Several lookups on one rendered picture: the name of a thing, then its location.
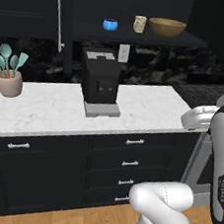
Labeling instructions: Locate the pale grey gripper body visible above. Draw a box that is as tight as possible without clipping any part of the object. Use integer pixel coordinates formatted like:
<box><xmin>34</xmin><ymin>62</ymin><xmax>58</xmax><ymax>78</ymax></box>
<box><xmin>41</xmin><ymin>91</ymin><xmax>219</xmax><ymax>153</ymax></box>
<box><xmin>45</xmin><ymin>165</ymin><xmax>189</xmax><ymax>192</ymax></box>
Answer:
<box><xmin>179</xmin><ymin>107</ymin><xmax>215</xmax><ymax>134</ymax></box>

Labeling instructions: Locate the black open cabinet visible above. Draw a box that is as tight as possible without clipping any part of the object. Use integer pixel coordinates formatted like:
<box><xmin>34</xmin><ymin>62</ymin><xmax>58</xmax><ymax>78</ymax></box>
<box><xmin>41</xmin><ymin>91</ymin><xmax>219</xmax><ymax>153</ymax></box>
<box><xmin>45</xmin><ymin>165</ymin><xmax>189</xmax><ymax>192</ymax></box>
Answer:
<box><xmin>67</xmin><ymin>0</ymin><xmax>216</xmax><ymax>59</ymax></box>

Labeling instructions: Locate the black cabinet door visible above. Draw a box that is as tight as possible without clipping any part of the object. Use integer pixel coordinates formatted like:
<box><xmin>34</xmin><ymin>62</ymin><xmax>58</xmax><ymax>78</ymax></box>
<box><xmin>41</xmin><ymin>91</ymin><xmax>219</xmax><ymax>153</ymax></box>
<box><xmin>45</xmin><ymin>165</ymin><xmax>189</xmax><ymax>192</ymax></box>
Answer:
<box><xmin>0</xmin><ymin>0</ymin><xmax>81</xmax><ymax>79</ymax></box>

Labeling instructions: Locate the black hob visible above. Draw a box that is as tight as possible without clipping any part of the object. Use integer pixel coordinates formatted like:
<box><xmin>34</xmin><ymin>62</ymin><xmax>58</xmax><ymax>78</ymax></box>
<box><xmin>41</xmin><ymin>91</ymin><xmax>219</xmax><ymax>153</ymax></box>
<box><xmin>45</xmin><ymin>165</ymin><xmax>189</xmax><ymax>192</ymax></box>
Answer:
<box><xmin>169</xmin><ymin>77</ymin><xmax>224</xmax><ymax>112</ymax></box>

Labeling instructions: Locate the steel oven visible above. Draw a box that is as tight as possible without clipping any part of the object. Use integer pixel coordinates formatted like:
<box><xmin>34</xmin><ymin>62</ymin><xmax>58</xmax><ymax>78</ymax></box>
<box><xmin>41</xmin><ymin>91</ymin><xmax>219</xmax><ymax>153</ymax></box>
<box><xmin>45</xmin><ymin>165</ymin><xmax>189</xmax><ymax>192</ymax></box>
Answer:
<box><xmin>178</xmin><ymin>128</ymin><xmax>223</xmax><ymax>209</ymax></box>

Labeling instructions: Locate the black drawer front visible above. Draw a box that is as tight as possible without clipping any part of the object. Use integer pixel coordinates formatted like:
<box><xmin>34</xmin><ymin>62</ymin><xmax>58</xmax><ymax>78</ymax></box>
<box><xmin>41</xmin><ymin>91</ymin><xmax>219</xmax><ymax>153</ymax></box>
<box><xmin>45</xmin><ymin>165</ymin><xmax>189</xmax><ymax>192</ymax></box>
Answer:
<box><xmin>86</xmin><ymin>164</ymin><xmax>174</xmax><ymax>201</ymax></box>
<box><xmin>84</xmin><ymin>185</ymin><xmax>135</xmax><ymax>213</ymax></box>
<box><xmin>88</xmin><ymin>143</ymin><xmax>179</xmax><ymax>183</ymax></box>
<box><xmin>90</xmin><ymin>123</ymin><xmax>181</xmax><ymax>161</ymax></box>
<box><xmin>0</xmin><ymin>125</ymin><xmax>93</xmax><ymax>169</ymax></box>

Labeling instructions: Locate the wooden bowl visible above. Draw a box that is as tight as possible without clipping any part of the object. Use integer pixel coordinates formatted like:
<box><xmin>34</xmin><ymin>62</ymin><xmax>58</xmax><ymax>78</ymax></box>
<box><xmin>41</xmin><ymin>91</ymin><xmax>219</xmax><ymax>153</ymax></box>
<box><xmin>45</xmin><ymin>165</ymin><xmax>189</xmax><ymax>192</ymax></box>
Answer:
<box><xmin>145</xmin><ymin>16</ymin><xmax>188</xmax><ymax>40</ymax></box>

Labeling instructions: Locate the black coffee machine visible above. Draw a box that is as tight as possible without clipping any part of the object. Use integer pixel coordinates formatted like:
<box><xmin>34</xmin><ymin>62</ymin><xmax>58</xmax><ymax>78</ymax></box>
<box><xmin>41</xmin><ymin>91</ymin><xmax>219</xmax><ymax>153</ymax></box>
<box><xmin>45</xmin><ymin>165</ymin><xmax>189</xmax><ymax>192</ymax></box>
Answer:
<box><xmin>74</xmin><ymin>43</ymin><xmax>129</xmax><ymax>122</ymax></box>

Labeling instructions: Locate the beige speckled glass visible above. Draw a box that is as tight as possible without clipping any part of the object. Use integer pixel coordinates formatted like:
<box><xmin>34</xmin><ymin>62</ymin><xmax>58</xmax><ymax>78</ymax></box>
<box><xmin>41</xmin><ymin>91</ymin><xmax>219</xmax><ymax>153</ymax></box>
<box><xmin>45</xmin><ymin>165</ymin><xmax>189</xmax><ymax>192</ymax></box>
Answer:
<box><xmin>132</xmin><ymin>15</ymin><xmax>148</xmax><ymax>36</ymax></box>

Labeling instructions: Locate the blue bowl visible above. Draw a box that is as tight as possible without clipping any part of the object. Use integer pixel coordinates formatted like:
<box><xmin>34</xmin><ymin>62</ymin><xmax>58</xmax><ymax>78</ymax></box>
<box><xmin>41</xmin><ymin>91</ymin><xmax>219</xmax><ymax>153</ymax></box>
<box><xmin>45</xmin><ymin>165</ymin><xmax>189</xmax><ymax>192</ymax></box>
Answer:
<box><xmin>102</xmin><ymin>18</ymin><xmax>120</xmax><ymax>34</ymax></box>

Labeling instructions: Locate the pink utensil pot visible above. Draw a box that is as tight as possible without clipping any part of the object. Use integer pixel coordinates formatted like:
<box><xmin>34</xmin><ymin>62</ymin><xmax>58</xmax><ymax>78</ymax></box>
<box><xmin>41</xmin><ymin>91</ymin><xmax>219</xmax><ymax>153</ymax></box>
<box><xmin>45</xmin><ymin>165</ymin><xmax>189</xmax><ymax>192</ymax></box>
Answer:
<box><xmin>0</xmin><ymin>67</ymin><xmax>26</xmax><ymax>100</ymax></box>

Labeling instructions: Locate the silver drawer handle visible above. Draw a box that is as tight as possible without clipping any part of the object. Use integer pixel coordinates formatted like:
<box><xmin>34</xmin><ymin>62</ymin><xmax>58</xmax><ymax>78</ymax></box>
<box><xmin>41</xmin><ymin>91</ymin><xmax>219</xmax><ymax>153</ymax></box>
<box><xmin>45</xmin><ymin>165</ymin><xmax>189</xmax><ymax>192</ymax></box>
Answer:
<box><xmin>125</xmin><ymin>136</ymin><xmax>145</xmax><ymax>148</ymax></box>
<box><xmin>113</xmin><ymin>194</ymin><xmax>130</xmax><ymax>204</ymax></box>
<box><xmin>120</xmin><ymin>158</ymin><xmax>140</xmax><ymax>169</ymax></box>
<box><xmin>6</xmin><ymin>139</ymin><xmax>32</xmax><ymax>153</ymax></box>
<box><xmin>117</xmin><ymin>178</ymin><xmax>135</xmax><ymax>188</ymax></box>

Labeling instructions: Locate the white wall socket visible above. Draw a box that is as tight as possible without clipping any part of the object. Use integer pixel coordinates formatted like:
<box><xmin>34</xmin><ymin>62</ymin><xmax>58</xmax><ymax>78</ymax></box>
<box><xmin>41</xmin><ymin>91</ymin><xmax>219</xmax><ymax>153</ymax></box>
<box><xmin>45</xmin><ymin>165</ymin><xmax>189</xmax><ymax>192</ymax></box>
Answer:
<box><xmin>116</xmin><ymin>43</ymin><xmax>131</xmax><ymax>65</ymax></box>

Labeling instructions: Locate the long silver door handle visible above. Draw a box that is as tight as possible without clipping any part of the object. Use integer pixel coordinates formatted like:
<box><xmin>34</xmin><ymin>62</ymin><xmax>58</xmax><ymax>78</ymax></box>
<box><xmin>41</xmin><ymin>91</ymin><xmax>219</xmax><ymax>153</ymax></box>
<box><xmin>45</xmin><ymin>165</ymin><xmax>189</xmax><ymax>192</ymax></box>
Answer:
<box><xmin>48</xmin><ymin>0</ymin><xmax>71</xmax><ymax>54</ymax></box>

